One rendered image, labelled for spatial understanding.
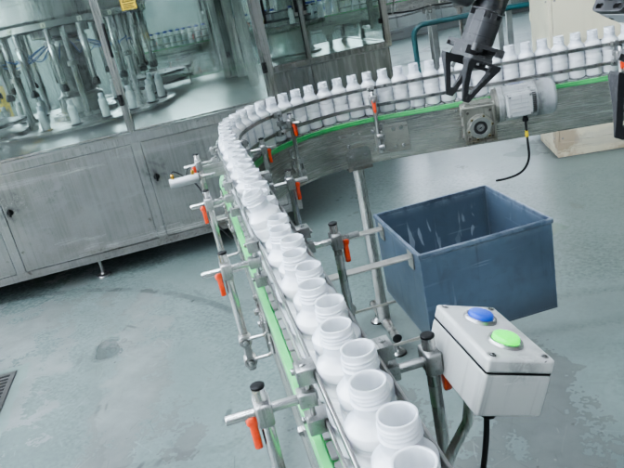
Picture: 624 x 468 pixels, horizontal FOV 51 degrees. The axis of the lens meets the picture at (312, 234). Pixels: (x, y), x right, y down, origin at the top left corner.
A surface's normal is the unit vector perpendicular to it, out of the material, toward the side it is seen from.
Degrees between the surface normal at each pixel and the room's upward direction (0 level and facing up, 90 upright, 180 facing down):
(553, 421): 0
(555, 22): 90
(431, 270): 90
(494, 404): 90
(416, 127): 90
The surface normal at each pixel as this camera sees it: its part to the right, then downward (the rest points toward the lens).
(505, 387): 0.22, 0.31
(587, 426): -0.19, -0.92
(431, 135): -0.09, 0.37
